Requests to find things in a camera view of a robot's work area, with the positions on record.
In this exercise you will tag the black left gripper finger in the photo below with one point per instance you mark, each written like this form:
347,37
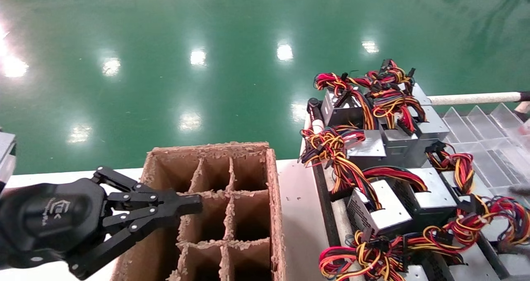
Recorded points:
186,202

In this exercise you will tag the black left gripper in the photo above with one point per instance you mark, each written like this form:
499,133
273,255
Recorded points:
49,219

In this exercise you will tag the brown cardboard divider box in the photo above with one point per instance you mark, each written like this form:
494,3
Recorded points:
273,198

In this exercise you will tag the black pipe joint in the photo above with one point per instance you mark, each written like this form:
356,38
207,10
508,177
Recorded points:
314,107
526,96

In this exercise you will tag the grey power supply dark face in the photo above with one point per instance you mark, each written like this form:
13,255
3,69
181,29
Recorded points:
343,113

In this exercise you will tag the silver power supply unit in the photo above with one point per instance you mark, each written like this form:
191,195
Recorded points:
434,123
370,142

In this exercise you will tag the silver power supply mesh side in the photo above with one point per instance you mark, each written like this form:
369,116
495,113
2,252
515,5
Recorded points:
434,190
385,214

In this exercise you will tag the dark grey power supply unit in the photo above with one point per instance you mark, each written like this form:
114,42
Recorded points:
397,142

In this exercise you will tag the long white pipe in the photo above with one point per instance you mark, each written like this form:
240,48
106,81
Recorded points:
476,98

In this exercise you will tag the clear plastic divider tray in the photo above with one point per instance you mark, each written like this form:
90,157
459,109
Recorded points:
488,128

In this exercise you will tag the short white pipe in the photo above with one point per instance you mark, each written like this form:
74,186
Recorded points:
523,106

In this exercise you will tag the black rack rail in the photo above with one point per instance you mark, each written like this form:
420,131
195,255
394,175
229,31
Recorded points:
329,219

